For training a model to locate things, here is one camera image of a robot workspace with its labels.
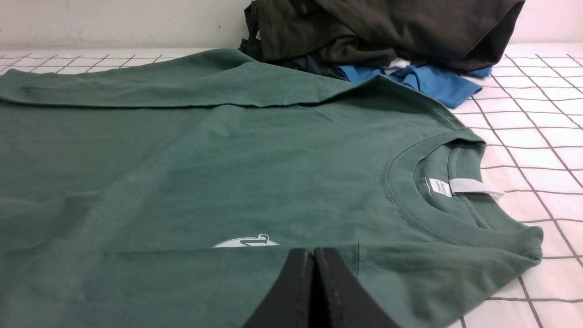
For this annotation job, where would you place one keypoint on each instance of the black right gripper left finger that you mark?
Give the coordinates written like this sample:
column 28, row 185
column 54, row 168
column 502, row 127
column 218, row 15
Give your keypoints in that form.
column 287, row 304

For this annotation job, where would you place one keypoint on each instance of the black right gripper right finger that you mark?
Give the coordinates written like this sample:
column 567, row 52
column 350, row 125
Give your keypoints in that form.
column 339, row 300

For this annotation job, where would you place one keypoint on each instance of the green long-sleeved shirt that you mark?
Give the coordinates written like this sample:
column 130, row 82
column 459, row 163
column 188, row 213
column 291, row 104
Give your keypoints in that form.
column 169, row 195

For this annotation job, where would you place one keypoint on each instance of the blue shirt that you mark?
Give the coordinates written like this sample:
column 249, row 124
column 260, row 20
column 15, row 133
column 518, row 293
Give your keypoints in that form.
column 446, row 86

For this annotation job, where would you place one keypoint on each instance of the dark olive garment pile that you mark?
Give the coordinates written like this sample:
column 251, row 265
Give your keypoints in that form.
column 318, row 36

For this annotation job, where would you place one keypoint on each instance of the white grid tablecloth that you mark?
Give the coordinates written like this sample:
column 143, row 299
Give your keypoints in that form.
column 530, row 113

